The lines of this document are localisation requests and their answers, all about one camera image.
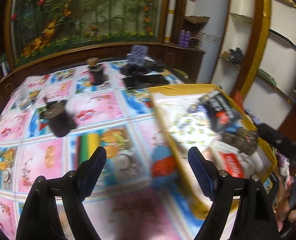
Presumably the black jar with cork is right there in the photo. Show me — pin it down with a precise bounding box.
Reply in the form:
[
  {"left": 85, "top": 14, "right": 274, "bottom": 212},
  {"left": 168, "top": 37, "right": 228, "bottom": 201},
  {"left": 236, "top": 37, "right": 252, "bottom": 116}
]
[{"left": 87, "top": 57, "right": 105, "bottom": 86}]

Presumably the white yellow rolled poster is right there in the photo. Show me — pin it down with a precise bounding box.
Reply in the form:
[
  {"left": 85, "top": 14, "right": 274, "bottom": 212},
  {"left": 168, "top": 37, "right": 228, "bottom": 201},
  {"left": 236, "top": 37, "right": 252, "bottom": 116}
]
[{"left": 164, "top": 0, "right": 176, "bottom": 43}]

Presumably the lemon print tissue pack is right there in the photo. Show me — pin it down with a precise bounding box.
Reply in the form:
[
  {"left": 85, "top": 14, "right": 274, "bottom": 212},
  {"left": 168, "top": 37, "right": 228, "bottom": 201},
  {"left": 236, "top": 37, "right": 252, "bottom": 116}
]
[{"left": 168, "top": 113, "right": 217, "bottom": 146}]

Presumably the red plastic bag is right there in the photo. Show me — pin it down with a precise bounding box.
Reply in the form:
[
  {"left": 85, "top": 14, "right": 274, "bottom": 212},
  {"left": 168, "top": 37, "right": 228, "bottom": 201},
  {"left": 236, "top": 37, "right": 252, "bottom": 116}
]
[{"left": 232, "top": 90, "right": 244, "bottom": 112}]

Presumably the purple bottles pair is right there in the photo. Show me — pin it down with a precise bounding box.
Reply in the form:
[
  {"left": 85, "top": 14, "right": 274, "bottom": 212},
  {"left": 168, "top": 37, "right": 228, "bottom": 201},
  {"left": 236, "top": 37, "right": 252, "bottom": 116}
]
[{"left": 178, "top": 30, "right": 191, "bottom": 48}]

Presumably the brown knitted yarn hat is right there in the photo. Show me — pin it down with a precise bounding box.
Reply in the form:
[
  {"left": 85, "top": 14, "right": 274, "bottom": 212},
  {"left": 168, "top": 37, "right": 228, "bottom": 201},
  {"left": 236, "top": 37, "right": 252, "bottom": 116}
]
[{"left": 221, "top": 127, "right": 258, "bottom": 156}]

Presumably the red white tissue pack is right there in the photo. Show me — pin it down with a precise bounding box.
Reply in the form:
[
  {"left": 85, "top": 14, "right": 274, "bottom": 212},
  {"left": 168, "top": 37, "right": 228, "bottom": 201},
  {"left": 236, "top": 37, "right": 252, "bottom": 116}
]
[{"left": 209, "top": 141, "right": 263, "bottom": 178}]

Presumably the yellow cardboard box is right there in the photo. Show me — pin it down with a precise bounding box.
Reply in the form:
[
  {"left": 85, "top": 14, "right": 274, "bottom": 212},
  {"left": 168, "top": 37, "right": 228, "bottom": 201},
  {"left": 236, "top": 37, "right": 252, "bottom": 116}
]
[{"left": 147, "top": 83, "right": 279, "bottom": 221}]

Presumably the flower aquarium display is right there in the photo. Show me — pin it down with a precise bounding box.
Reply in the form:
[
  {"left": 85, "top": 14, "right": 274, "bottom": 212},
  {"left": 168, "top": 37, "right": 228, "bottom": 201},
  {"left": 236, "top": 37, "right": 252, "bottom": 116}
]
[{"left": 11, "top": 0, "right": 162, "bottom": 66}]

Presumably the black grinder jar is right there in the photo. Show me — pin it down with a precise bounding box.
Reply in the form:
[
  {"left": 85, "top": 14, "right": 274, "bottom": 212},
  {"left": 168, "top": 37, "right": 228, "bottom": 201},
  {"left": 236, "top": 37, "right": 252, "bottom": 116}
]
[{"left": 40, "top": 96, "right": 77, "bottom": 138}]

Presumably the rainbow coloured paper pack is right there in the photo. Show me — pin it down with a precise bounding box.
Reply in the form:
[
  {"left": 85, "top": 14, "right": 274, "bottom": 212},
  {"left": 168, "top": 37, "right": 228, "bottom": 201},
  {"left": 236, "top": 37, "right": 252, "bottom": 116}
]
[{"left": 73, "top": 133, "right": 101, "bottom": 170}]

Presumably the black snack bag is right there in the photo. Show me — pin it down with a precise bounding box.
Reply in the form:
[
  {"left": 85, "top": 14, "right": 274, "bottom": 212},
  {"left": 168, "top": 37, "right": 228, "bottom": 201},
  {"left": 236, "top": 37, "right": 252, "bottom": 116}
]
[{"left": 199, "top": 90, "right": 241, "bottom": 133}]

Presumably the black smartphone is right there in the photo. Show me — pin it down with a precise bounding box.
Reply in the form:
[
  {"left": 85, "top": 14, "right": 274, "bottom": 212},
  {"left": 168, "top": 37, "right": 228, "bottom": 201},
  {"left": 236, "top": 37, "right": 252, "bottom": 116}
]
[{"left": 123, "top": 74, "right": 169, "bottom": 89}]

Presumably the clear plastic cup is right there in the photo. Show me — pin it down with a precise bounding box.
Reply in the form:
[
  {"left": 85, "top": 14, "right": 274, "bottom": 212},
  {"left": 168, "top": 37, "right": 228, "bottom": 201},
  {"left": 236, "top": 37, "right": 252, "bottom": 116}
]
[{"left": 13, "top": 87, "right": 38, "bottom": 112}]

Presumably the black camera gear pile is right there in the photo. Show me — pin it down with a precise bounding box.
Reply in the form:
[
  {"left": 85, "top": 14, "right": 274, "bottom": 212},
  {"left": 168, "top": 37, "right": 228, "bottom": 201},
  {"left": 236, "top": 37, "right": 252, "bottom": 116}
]
[{"left": 120, "top": 60, "right": 164, "bottom": 76}]

